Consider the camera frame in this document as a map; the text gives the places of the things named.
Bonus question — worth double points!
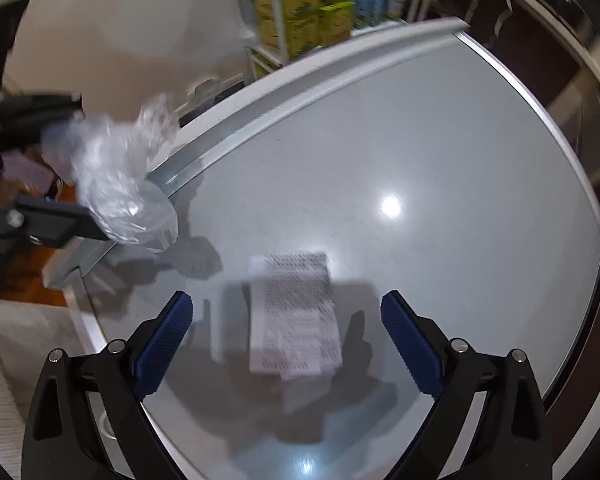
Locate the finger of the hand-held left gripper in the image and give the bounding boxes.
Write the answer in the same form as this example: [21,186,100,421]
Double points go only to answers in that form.
[2,92,83,151]
[5,195,108,249]

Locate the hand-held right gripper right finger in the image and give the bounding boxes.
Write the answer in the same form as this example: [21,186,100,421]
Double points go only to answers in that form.
[381,290,551,480]

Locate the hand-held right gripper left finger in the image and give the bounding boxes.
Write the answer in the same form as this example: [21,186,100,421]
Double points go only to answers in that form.
[21,290,194,480]

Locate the clear plastic bag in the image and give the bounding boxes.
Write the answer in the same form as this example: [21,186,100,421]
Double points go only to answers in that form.
[40,92,180,253]

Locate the white printed paper receipt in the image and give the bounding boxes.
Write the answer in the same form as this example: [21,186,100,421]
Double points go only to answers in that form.
[247,251,344,382]

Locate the beige textured cloth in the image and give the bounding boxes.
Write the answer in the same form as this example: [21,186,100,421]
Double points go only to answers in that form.
[0,300,88,476]

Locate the white metal shelf cart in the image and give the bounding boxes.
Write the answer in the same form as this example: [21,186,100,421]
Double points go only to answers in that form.
[227,0,483,81]

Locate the stack of green boxes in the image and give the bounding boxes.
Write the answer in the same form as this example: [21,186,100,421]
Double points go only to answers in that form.
[250,0,356,78]

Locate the blue and white packets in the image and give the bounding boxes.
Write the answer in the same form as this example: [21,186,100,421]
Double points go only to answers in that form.
[337,0,408,28]

